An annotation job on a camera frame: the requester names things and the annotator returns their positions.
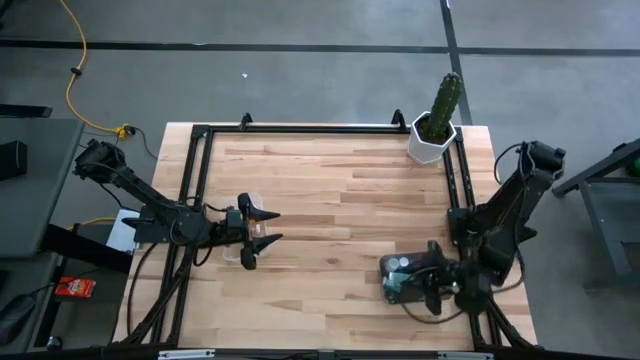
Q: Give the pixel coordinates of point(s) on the green object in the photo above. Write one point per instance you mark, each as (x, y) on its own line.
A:
(635, 166)

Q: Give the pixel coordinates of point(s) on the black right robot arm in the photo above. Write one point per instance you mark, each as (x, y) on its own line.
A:
(520, 200)

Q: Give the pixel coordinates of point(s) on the clear bottle translucent cap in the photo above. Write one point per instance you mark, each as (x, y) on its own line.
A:
(392, 263)

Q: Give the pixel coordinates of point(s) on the black flat bar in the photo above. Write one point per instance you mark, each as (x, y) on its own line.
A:
(25, 111)

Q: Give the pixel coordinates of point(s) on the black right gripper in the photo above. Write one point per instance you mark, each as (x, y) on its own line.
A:
(454, 285)

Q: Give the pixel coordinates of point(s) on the white paper sheet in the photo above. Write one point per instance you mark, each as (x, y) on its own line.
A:
(120, 241)

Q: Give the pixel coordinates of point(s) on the black desk beam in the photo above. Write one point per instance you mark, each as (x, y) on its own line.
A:
(85, 248)

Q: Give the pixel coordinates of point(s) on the grey desk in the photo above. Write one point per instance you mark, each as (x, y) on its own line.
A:
(35, 200)

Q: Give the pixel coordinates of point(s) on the white hexagonal plant pot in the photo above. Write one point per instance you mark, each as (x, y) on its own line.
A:
(425, 150)

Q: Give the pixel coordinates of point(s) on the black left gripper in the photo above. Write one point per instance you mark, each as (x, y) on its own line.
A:
(233, 226)

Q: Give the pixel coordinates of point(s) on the black box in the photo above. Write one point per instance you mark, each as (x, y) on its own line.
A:
(12, 160)

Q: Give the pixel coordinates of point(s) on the black metal stand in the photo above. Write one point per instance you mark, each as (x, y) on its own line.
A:
(597, 230)

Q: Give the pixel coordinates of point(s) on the red packet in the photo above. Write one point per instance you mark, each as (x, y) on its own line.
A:
(75, 287)

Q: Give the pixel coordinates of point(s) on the clear plastic bin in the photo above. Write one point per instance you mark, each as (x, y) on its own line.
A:
(231, 256)

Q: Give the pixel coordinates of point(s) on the black caster wheel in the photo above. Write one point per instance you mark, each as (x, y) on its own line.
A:
(53, 343)

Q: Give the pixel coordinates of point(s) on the black aluminium table frame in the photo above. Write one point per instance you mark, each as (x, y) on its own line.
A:
(300, 129)

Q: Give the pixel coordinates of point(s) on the small green bottle white cap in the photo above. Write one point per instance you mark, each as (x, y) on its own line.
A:
(404, 261)

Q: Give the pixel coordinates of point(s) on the black computer mouse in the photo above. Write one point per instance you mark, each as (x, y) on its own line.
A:
(15, 315)

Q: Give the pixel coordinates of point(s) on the silver metal bracket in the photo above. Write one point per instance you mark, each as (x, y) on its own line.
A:
(465, 356)
(185, 354)

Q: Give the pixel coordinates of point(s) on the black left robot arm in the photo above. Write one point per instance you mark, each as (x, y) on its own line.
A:
(135, 187)

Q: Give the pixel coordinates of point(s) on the green cactus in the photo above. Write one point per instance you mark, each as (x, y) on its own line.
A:
(445, 100)

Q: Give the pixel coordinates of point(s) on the grey plastic bin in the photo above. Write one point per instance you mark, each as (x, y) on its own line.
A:
(400, 297)

